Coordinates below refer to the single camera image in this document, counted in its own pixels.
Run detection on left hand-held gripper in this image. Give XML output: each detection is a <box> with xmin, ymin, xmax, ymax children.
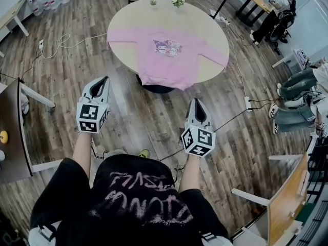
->
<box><xmin>76</xmin><ymin>76</ymin><xmax>111</xmax><ymax>134</ymax></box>

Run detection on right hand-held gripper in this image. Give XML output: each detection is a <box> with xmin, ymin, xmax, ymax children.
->
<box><xmin>178</xmin><ymin>97</ymin><xmax>217</xmax><ymax>159</ymax></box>

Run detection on pink printed sweatshirt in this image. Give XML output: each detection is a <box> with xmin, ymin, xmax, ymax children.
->
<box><xmin>106</xmin><ymin>27</ymin><xmax>230</xmax><ymax>91</ymax></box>

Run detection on person's right forearm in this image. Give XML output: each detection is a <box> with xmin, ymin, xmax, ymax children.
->
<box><xmin>178</xmin><ymin>154</ymin><xmax>203</xmax><ymax>193</ymax></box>

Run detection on person's left forearm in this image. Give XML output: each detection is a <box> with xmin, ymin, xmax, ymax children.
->
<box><xmin>72</xmin><ymin>131</ymin><xmax>93</xmax><ymax>187</ymax></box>

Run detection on person's black printed t-shirt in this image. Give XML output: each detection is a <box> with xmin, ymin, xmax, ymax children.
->
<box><xmin>30</xmin><ymin>154</ymin><xmax>230</xmax><ymax>246</ymax></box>

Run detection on black round table base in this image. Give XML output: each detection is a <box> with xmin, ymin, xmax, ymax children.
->
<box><xmin>135</xmin><ymin>73</ymin><xmax>177</xmax><ymax>94</ymax></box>

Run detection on person's grey jeans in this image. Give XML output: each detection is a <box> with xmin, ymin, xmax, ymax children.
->
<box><xmin>104</xmin><ymin>149</ymin><xmax>129</xmax><ymax>161</ymax></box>

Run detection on group of clear water jugs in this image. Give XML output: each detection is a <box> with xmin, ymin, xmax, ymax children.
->
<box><xmin>26</xmin><ymin>0</ymin><xmax>71</xmax><ymax>17</ymax></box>

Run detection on dark brown table white legs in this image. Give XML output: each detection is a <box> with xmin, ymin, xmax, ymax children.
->
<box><xmin>0</xmin><ymin>78</ymin><xmax>64</xmax><ymax>184</ymax></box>

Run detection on beige desk white legs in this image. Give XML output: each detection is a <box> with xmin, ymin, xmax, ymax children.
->
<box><xmin>0</xmin><ymin>0</ymin><xmax>30</xmax><ymax>44</ymax></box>

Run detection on black wheeled chair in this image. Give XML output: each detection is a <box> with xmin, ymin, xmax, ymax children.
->
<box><xmin>269</xmin><ymin>10</ymin><xmax>295</xmax><ymax>55</ymax></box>

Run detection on black shelf rack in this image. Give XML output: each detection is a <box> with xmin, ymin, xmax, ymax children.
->
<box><xmin>298</xmin><ymin>134</ymin><xmax>328</xmax><ymax>246</ymax></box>

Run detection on looped white cable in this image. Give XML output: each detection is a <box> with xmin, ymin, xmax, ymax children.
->
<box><xmin>40</xmin><ymin>33</ymin><xmax>108</xmax><ymax>60</ymax></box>

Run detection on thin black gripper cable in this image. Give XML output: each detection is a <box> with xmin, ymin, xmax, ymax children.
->
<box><xmin>173</xmin><ymin>164</ymin><xmax>186</xmax><ymax>183</ymax></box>
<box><xmin>91</xmin><ymin>142</ymin><xmax>110</xmax><ymax>160</ymax></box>

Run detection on thin white cable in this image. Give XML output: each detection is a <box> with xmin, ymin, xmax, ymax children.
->
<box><xmin>225</xmin><ymin>22</ymin><xmax>249</xmax><ymax>98</ymax></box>

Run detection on black power cable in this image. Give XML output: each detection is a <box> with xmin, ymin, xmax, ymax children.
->
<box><xmin>250</xmin><ymin>98</ymin><xmax>281</xmax><ymax>111</ymax></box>

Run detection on black cable with adapter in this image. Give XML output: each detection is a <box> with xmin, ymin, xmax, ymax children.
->
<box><xmin>0</xmin><ymin>49</ymin><xmax>43</xmax><ymax>83</ymax></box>

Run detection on white shoulder strap with buckle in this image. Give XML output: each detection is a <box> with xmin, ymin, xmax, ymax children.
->
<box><xmin>199</xmin><ymin>231</ymin><xmax>233</xmax><ymax>246</ymax></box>
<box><xmin>28</xmin><ymin>223</ymin><xmax>62</xmax><ymax>246</ymax></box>

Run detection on wooden desk white frame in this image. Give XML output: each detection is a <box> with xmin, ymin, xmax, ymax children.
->
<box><xmin>231</xmin><ymin>151</ymin><xmax>312</xmax><ymax>246</ymax></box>

